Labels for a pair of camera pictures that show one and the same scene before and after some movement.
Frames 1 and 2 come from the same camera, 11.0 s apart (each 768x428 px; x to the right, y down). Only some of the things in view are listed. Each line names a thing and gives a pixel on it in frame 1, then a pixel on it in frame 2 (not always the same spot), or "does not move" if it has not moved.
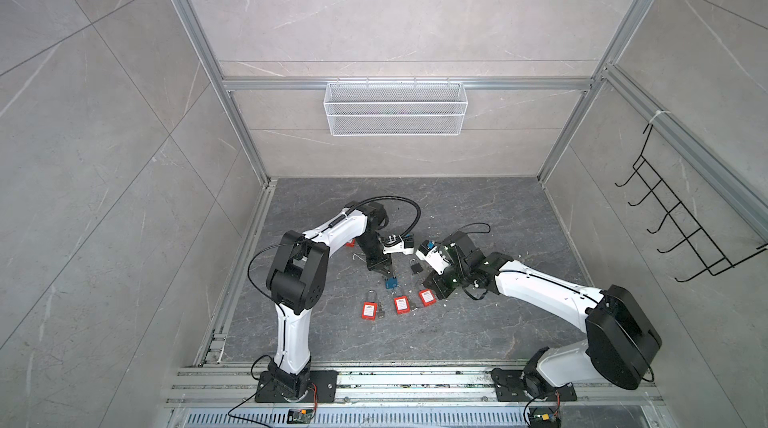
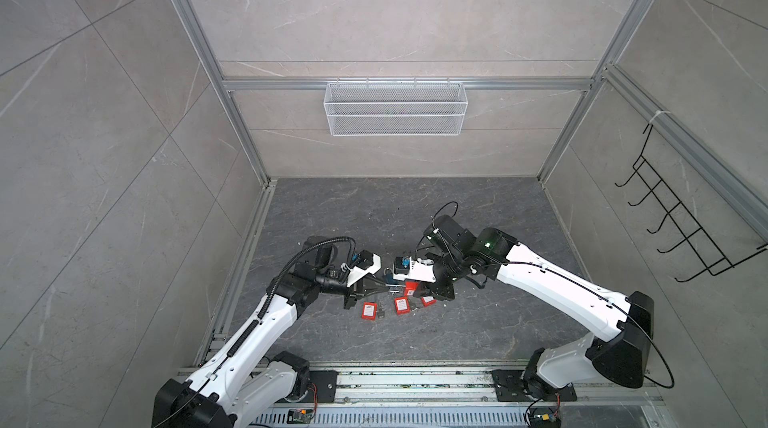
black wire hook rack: [710, 254] does not move
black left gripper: [383, 265] → [359, 292]
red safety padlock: [371, 306] does not move
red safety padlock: [402, 304] does not move
